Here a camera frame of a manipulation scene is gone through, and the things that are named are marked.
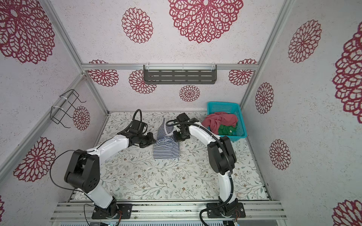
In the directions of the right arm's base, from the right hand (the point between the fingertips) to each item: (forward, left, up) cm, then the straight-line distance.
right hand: (176, 137), depth 94 cm
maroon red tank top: (+12, -26, +4) cm, 29 cm away
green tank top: (+11, -36, -5) cm, 38 cm away
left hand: (-5, +13, 0) cm, 14 cm away
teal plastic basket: (+31, -44, -3) cm, 54 cm away
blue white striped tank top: (-7, +6, -1) cm, 10 cm away
